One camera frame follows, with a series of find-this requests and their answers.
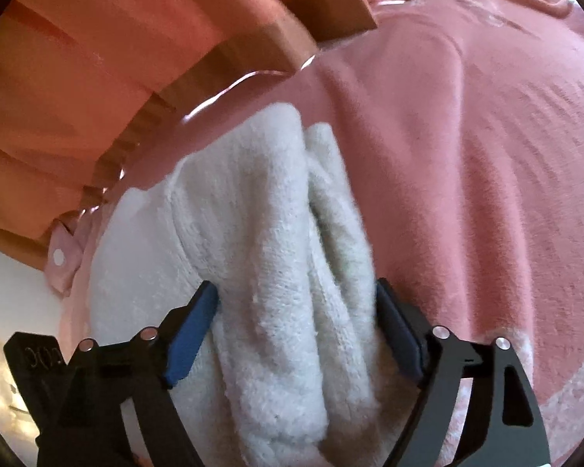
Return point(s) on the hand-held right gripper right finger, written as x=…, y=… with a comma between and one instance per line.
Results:
x=408, y=350

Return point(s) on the pink pillow with white button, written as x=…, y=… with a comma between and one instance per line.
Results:
x=61, y=253

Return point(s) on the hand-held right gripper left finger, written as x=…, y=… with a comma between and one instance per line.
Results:
x=190, y=343

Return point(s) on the pink fleece blanket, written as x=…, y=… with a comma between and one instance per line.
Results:
x=467, y=180

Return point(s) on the wooden bed frame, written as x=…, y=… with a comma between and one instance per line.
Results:
x=253, y=53

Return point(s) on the white fleece garment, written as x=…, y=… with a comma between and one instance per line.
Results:
x=272, y=253

